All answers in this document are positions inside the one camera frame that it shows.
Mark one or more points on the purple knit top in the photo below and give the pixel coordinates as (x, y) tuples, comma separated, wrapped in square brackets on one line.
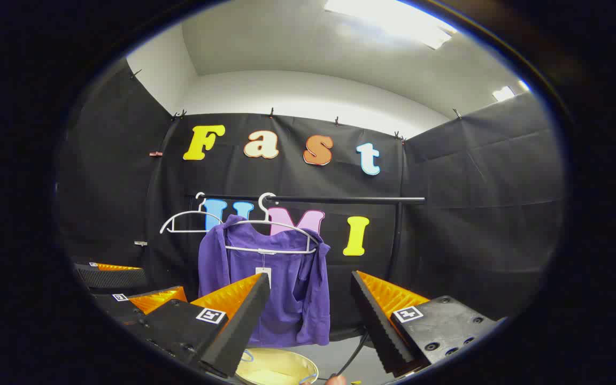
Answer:
[(286, 299)]

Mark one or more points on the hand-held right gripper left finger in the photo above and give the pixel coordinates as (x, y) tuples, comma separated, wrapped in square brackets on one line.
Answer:
[(244, 321)]

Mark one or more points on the black clothes rack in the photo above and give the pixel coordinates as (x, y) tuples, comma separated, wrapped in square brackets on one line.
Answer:
[(340, 200)]

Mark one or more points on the small white clothes hanger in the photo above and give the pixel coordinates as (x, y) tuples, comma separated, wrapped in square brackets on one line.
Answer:
[(185, 213)]

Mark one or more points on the cream laundry hamper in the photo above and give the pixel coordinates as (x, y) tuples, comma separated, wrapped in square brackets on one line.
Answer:
[(276, 369)]

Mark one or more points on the small ceiling light panel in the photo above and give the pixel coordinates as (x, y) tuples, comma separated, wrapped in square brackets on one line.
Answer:
[(503, 93)]

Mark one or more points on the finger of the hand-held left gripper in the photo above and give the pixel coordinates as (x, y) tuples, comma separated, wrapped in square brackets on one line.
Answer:
[(115, 278), (126, 307)]

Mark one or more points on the large white clothes hanger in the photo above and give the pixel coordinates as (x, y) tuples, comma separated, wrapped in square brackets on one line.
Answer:
[(286, 252)]

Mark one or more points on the large ceiling light panel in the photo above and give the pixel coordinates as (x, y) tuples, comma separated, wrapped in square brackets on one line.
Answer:
[(393, 18)]

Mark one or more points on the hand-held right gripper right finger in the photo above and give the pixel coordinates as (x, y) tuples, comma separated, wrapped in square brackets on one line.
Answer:
[(375, 321)]

